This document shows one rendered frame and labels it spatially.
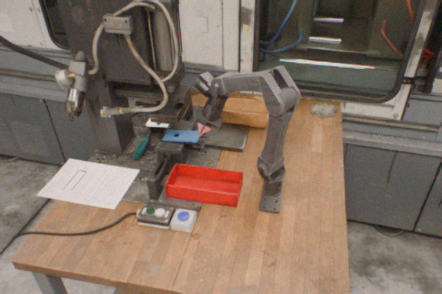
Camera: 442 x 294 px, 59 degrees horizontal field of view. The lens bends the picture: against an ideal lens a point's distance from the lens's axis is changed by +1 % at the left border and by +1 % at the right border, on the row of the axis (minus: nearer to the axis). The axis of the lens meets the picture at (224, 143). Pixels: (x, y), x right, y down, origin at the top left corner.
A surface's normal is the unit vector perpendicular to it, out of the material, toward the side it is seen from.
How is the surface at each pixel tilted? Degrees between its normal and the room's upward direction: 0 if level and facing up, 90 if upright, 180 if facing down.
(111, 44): 90
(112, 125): 90
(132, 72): 90
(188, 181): 0
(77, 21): 90
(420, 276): 0
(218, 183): 0
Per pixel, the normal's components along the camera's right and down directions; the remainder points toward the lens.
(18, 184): -0.01, -0.80
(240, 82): -0.73, 0.38
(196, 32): -0.27, 0.58
